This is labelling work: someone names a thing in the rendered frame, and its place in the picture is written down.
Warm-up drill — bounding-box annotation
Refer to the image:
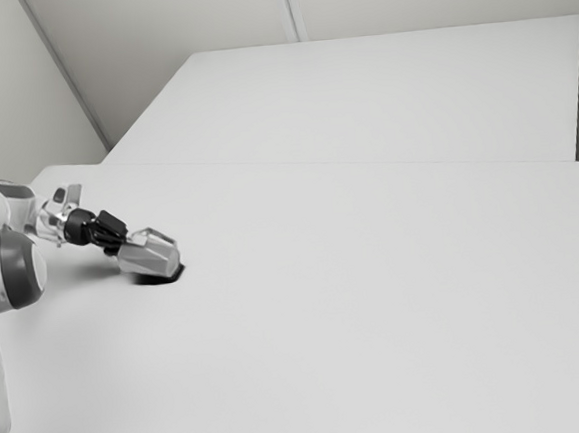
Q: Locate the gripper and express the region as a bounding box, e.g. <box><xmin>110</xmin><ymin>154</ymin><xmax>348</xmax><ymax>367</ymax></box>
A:
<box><xmin>60</xmin><ymin>203</ymin><xmax>132</xmax><ymax>260</ymax></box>

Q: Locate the grey faceted mug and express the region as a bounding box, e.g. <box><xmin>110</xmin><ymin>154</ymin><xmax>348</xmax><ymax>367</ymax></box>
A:
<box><xmin>114</xmin><ymin>225</ymin><xmax>182</xmax><ymax>282</ymax></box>

